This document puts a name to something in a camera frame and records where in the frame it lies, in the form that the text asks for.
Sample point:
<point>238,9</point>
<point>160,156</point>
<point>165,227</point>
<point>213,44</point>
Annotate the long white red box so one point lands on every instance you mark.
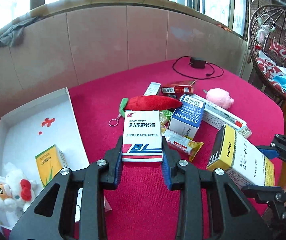
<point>217,117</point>

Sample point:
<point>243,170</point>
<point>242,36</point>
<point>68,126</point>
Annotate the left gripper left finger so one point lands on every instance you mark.
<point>52,214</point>

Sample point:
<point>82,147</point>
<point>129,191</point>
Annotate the green snack packet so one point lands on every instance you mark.
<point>165,116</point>

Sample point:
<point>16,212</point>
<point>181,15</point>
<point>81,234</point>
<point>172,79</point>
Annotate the red chili plush keychain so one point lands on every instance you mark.
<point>145,103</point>

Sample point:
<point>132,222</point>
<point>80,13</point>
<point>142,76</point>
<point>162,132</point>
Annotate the black power adapter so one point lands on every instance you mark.
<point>197,63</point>

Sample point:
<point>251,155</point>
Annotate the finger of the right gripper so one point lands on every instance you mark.
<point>269,152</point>

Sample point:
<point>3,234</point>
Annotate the wicker hanging chair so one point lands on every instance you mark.
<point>268,29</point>

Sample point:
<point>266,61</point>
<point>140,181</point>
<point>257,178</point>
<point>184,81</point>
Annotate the white red blue medicine box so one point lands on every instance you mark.
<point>142,137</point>

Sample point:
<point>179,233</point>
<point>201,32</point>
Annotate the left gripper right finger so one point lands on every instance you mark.
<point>211,206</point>

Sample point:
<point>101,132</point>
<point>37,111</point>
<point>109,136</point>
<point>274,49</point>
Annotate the yellow green box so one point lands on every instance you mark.
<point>49,163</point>

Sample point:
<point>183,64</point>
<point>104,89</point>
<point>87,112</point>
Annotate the white plush toy red bow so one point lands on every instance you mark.
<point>16,191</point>

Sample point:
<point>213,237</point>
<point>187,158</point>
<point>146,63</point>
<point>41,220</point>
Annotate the small white green box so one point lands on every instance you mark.
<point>153,89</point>

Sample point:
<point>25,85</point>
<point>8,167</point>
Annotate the yellow white Merck box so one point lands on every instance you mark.
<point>240,159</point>

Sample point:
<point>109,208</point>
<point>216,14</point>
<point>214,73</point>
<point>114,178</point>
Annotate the grey cloth on ledge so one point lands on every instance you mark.
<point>14,35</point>

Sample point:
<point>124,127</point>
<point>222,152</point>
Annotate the yellow snack bar wrapper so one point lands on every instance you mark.
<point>181,143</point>

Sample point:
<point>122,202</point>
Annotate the red cigarette box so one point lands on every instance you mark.
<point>179,87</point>

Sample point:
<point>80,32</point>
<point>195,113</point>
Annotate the pink fluffy plush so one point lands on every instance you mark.
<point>219,97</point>

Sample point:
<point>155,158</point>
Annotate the white cardboard tray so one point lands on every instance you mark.
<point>34,127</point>

